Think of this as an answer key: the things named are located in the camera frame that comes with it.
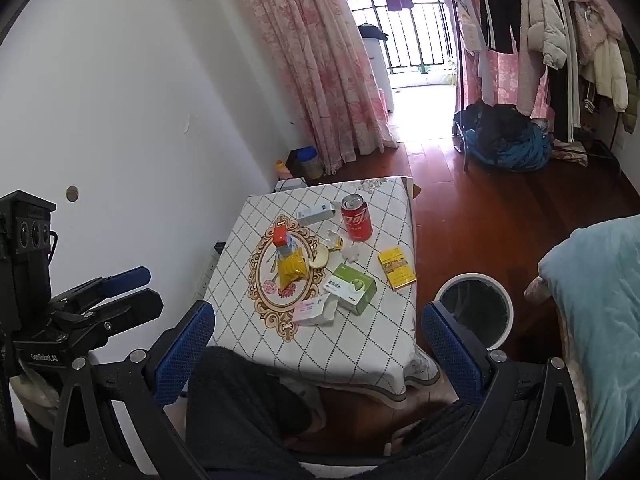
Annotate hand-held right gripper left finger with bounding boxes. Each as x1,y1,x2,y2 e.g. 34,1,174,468
50,301,217,480

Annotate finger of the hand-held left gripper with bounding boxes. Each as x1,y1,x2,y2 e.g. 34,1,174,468
52,266,152,309
65,289,165,335

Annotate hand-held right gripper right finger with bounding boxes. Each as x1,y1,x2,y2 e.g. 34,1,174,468
422,301,587,480

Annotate white round trash bin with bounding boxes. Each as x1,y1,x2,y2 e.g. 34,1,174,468
432,272,515,352

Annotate tall white blue carton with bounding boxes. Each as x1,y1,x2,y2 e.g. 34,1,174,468
295,200,336,227

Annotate white diamond patterned tablecloth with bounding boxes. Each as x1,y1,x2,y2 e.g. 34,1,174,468
202,176,441,402

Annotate person's left leg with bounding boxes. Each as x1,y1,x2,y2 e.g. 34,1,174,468
185,345,326,480

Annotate person's leg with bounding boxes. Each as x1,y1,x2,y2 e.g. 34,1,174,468
185,345,326,480
295,400,501,480

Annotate person's right leg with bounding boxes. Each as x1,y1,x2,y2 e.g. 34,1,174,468
295,400,501,480

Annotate yellow cigarette pack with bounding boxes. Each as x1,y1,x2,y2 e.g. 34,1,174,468
377,247,416,291

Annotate green white box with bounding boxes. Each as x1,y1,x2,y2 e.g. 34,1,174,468
322,262,377,317

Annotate pink white box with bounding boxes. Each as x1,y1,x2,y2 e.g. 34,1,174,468
291,294,340,327

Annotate yellow snack bag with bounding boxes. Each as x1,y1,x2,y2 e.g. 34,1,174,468
276,249,308,293

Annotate small red topped carton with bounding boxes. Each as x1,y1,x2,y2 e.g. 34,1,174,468
272,225,297,257

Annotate light blue blanket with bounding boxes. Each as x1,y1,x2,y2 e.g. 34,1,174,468
537,215,640,480

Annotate red soda can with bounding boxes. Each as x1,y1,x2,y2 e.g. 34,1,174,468
341,194,374,242

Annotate black metal chair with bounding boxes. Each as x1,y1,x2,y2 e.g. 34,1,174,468
454,110,471,172

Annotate blue dark clothes pile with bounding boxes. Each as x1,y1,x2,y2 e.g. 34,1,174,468
454,101,553,173

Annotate yellow jar blue lid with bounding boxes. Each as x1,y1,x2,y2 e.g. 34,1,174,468
295,147,325,181

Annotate patterned floor cloth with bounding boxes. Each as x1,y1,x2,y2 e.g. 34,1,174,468
550,140,591,166

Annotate black metal clothes rack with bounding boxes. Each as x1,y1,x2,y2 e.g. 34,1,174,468
547,125,628,178

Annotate pink floral curtain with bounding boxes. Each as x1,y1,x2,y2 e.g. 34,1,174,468
450,0,556,121
225,0,401,176

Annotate white appliance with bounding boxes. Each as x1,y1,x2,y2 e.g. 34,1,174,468
360,35,396,113

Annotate black balcony railing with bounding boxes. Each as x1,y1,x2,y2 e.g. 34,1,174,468
350,2,453,73

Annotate row of hanging clothes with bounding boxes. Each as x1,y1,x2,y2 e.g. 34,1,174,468
450,0,640,146

